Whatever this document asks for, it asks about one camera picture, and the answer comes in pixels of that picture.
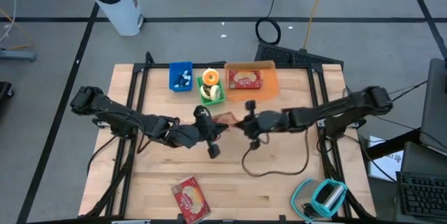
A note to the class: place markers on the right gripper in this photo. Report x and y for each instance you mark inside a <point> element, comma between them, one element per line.
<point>267,123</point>

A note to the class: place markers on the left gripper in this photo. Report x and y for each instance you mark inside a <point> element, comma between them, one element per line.
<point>188,135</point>

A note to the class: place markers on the red snack packet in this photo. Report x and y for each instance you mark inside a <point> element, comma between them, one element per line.
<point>244,79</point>
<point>225,117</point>
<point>190,199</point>

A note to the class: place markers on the green plastic basket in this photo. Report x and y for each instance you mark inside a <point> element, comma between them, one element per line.
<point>213,103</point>

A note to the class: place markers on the blue iced toy donut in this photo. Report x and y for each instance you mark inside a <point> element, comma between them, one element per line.
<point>205,77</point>

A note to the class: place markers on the small dropper bottle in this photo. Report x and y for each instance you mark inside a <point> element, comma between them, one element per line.
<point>188,83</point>
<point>185,75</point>
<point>189,77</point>
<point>182,84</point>
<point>177,82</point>

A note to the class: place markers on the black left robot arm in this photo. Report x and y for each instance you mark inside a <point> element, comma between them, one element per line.
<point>122,117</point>

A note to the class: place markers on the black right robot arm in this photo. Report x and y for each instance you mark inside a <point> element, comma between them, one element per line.
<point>331,109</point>

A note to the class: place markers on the orange plastic tray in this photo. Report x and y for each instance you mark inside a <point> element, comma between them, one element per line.
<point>269,91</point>

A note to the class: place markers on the blue plastic basket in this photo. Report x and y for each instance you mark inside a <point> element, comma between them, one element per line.
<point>174,67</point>

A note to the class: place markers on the black perforated panel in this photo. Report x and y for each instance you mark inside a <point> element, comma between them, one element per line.
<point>279,54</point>

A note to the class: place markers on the small dark blue tool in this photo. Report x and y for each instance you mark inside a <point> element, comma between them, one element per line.
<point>308,211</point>

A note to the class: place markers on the black desk bar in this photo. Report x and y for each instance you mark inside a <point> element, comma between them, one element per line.
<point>391,144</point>

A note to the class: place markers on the white paper sheet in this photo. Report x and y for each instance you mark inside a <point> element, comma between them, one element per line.
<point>387,164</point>

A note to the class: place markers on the white trash bin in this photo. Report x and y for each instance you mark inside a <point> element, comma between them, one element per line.
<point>115,4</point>

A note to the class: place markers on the black keyboard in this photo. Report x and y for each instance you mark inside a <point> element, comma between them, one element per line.
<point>422,194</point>

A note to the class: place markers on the grey laptop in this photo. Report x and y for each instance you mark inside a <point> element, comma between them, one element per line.
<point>434,112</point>

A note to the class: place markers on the grey table foot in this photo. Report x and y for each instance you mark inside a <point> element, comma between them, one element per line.
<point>17,56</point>

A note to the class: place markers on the black chair base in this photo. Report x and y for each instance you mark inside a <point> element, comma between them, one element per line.
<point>4,93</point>

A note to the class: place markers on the black metal table frame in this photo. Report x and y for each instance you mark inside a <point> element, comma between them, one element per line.
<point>128,178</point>

